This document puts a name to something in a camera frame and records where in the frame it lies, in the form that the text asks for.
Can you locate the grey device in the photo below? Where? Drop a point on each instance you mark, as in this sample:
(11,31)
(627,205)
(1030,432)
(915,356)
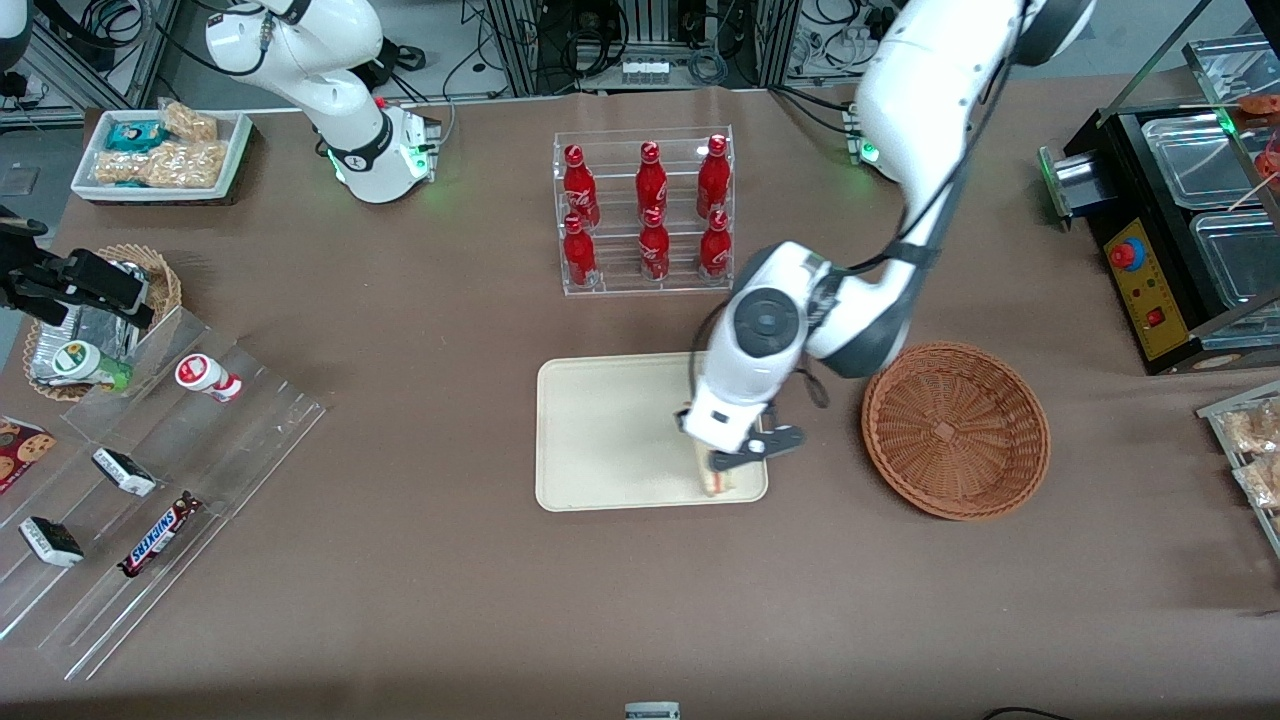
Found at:
(652,712)

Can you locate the large rice cracker pack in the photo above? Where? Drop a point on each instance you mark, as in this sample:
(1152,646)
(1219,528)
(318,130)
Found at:
(165,165)

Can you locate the clear snack bag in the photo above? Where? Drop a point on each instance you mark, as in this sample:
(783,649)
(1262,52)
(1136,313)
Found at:
(1255,428)
(1262,482)

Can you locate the small light wicker basket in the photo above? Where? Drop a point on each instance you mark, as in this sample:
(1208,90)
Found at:
(165,285)

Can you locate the small rice cracker pack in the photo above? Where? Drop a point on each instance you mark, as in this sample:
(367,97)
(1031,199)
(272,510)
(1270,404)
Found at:
(190,122)

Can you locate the white power strip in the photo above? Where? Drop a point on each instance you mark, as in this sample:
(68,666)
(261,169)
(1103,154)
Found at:
(646,71)

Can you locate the Snickers chocolate bar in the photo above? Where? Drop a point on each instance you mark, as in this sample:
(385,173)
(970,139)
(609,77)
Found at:
(160,535)

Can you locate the green-capped drink bottle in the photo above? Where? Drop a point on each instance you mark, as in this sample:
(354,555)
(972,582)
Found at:
(80,362)

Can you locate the clear acrylic bottle rack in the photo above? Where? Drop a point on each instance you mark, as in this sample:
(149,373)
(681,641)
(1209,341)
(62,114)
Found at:
(620,215)

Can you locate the black food warmer machine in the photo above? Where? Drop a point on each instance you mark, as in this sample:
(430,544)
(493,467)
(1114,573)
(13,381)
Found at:
(1135,300)

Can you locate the teal snack packet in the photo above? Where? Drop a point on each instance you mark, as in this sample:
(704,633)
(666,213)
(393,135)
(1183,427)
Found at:
(135,135)

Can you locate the silver foil package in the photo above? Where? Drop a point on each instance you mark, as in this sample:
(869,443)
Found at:
(95,325)

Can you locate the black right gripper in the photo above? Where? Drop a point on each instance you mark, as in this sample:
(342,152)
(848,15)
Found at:
(30,281)

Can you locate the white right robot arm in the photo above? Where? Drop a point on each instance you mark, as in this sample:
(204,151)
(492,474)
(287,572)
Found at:
(350,150)

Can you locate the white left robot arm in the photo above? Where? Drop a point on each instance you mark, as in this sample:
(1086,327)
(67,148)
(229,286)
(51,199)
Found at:
(920,100)

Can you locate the black chocolate box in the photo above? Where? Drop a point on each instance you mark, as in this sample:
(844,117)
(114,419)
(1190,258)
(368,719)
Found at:
(125,473)
(50,541)

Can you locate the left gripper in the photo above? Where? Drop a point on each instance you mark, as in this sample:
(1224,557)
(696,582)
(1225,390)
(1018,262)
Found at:
(680,417)

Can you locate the red food skewer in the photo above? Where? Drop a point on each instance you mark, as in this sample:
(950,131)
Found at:
(1270,165)

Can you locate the cream rectangular plastic tray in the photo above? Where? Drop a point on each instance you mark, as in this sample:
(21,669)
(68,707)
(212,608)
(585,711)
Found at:
(610,430)

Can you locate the chocolate chip cookie package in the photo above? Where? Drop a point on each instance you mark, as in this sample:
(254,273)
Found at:
(25,450)

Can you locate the aluminium frame rack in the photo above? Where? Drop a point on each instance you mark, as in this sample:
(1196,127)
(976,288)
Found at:
(520,45)

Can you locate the large brown wicker basket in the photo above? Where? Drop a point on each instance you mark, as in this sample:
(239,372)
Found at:
(955,430)

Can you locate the clear acrylic tiered display stand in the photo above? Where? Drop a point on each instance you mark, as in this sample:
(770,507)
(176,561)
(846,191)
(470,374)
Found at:
(220,450)

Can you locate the red-capped white yogurt bottle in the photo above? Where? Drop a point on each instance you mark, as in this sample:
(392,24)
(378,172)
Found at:
(205,377)

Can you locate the white snack tray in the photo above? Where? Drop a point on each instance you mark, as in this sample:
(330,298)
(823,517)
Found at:
(235,160)

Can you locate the red Coca-Cola bottle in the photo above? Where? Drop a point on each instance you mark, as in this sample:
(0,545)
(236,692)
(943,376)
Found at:
(580,190)
(715,250)
(651,185)
(654,252)
(713,180)
(579,258)

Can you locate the red emergency stop button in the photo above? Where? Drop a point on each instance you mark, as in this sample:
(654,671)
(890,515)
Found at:
(1124,255)

